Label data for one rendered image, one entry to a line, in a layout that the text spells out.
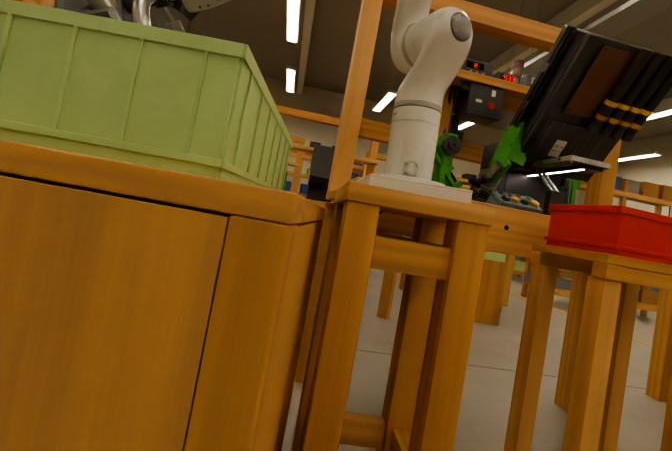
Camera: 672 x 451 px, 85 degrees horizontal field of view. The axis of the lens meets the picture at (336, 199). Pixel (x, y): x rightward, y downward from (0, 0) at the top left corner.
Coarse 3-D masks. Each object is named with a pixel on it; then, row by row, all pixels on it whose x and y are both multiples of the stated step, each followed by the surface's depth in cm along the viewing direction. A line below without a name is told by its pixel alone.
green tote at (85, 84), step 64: (0, 0) 44; (0, 64) 44; (64, 64) 45; (128, 64) 45; (192, 64) 45; (256, 64) 50; (0, 128) 44; (64, 128) 44; (128, 128) 45; (192, 128) 44; (256, 128) 58
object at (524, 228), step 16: (496, 208) 118; (512, 208) 119; (384, 224) 112; (400, 224) 113; (496, 224) 118; (512, 224) 118; (528, 224) 119; (544, 224) 120; (496, 240) 118; (512, 240) 118; (528, 240) 119; (544, 240) 120; (528, 256) 119
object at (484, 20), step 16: (384, 0) 180; (432, 0) 180; (448, 0) 181; (480, 16) 184; (496, 16) 185; (512, 16) 187; (480, 32) 192; (496, 32) 190; (512, 32) 187; (528, 32) 188; (544, 32) 189; (544, 48) 196
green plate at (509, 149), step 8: (512, 128) 151; (520, 128) 145; (504, 136) 154; (512, 136) 148; (520, 136) 146; (504, 144) 151; (512, 144) 145; (520, 144) 146; (496, 152) 154; (504, 152) 148; (512, 152) 144; (520, 152) 146; (496, 160) 151; (512, 160) 145; (520, 160) 146; (488, 168) 154
